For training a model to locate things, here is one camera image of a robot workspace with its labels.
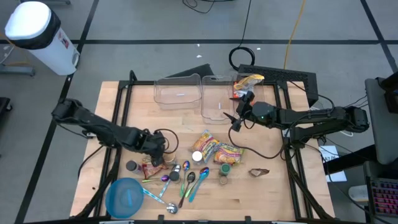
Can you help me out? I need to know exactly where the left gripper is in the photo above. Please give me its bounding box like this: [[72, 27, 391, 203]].
[[136, 129, 167, 168]]

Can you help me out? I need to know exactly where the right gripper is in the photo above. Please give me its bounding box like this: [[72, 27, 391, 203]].
[[223, 91, 278, 132]]

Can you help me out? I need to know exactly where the yellow ramen noodle packet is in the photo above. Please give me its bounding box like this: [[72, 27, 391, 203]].
[[233, 73, 265, 94]]

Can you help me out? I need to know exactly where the white lid spice jar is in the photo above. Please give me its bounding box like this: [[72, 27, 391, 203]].
[[192, 151, 205, 165]]

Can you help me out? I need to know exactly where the teal plastic spoon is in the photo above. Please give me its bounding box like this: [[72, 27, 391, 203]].
[[188, 167, 210, 203]]

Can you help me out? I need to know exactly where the rainbow metal spoon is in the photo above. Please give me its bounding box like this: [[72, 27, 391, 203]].
[[185, 167, 210, 199]]

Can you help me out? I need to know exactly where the blue-edged yellow ramen packet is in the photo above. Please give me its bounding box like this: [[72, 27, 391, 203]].
[[191, 129, 221, 165]]

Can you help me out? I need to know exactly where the brown paper packet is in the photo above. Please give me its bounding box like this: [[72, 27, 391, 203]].
[[248, 167, 271, 178]]

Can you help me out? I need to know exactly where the narrow clear plastic bin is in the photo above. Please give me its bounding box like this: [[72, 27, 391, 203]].
[[201, 75, 234, 124], [232, 73, 268, 122]]

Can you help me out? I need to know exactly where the dark metal spoon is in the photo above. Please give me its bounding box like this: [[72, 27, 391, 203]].
[[178, 171, 197, 208]]

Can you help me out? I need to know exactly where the blue plastic bowl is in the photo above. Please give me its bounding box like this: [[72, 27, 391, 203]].
[[104, 177, 145, 220]]

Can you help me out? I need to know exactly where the black flat panel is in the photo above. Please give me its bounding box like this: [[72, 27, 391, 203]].
[[164, 63, 215, 79]]

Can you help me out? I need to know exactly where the wide clear plastic bin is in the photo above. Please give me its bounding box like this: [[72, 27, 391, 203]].
[[154, 73, 202, 110]]

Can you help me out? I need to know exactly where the white paper sheet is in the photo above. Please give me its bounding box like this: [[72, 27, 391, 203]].
[[317, 145, 348, 183]]

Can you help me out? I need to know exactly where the white round object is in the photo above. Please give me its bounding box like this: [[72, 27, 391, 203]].
[[348, 185, 371, 203]]

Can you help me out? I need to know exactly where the black desk equipment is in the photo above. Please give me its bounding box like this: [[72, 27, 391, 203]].
[[381, 70, 398, 114]]

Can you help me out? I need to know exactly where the black floor object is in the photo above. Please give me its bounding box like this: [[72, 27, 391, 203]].
[[0, 96, 13, 125]]

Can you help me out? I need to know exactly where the backlit keyboard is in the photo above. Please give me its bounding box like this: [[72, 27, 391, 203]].
[[369, 179, 398, 218]]

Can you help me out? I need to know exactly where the grey metal bar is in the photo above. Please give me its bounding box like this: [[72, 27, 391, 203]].
[[0, 63, 35, 77]]

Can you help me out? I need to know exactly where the white trash can black liner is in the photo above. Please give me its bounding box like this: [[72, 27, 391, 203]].
[[4, 1, 81, 77]]

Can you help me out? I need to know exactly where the purple spoon green handle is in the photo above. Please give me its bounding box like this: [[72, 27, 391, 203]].
[[142, 174, 170, 184]]

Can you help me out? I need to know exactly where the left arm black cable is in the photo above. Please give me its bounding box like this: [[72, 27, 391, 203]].
[[154, 128, 180, 155]]

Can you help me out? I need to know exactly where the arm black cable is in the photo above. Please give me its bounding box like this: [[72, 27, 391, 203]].
[[154, 128, 180, 155], [228, 119, 287, 160]]

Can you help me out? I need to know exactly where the slim spoon blue handle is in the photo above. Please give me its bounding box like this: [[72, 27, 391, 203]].
[[158, 164, 182, 199]]

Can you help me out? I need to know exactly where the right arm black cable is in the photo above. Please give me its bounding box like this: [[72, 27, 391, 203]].
[[228, 119, 287, 160]]

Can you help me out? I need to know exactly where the silver spoon striped blue handle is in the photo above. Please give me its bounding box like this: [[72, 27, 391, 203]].
[[142, 187, 178, 215]]

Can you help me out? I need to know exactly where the black coiled cable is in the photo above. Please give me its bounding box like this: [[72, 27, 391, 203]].
[[228, 0, 256, 72]]

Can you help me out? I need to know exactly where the yellow cable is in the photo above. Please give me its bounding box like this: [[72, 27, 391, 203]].
[[282, 0, 308, 70]]

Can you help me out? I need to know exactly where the black floor cable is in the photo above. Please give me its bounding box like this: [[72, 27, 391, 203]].
[[182, 0, 218, 15]]

